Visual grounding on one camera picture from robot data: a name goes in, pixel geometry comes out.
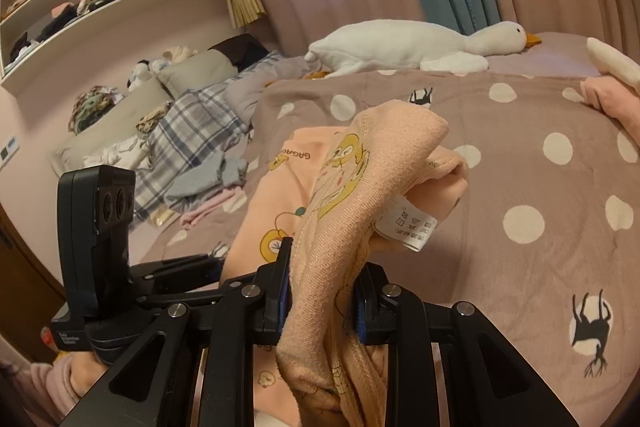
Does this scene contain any peach cartoon print shirt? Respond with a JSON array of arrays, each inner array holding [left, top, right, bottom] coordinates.
[[222, 100, 468, 426]]

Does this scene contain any pink cloth beside blanket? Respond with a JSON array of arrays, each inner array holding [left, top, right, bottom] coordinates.
[[180, 186, 242, 231]]

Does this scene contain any light blue grey garment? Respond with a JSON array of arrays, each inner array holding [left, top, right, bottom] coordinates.
[[164, 150, 248, 213]]

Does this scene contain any plaid grey blanket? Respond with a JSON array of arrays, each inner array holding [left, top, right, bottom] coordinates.
[[131, 76, 252, 223]]

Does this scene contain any mauve polka dot blanket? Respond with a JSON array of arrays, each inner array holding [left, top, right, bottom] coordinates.
[[148, 72, 639, 426]]

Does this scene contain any grey pillow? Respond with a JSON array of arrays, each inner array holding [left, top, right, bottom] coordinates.
[[49, 79, 172, 178]]

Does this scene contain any white goose plush toy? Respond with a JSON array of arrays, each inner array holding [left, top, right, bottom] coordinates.
[[305, 20, 541, 77]]

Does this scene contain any folded pink garment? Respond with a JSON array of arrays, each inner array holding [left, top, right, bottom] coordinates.
[[580, 76, 640, 144]]

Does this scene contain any folded white garment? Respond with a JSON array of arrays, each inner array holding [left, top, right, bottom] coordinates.
[[586, 37, 640, 94]]

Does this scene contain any black camera box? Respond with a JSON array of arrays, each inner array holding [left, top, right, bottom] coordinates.
[[56, 165, 136, 314]]

